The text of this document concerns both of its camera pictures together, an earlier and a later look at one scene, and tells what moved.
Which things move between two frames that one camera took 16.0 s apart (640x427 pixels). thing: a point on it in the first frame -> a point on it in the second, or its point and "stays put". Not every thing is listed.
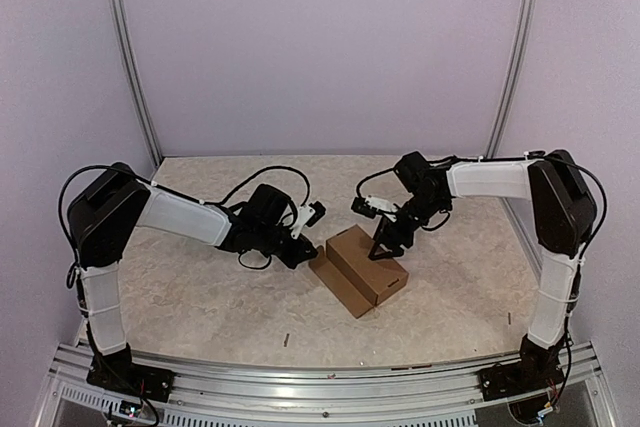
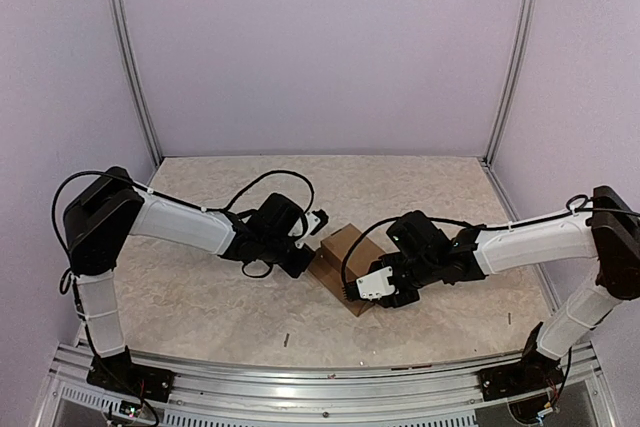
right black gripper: [388, 233] -> [388, 302]
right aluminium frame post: [520, 51] stays put
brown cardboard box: [359, 281] stays put
